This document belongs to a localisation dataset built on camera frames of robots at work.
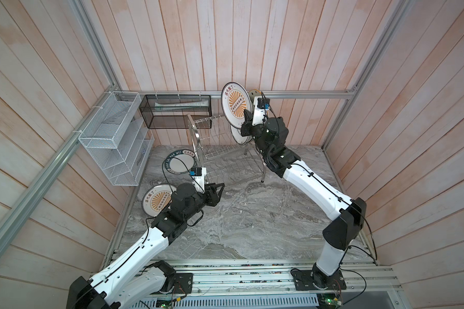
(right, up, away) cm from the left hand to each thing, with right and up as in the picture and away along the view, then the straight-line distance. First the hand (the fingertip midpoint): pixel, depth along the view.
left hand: (220, 188), depth 74 cm
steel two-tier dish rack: (0, +13, +41) cm, 43 cm away
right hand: (+9, +29, -4) cm, 31 cm away
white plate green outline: (+8, +22, +14) cm, 27 cm away
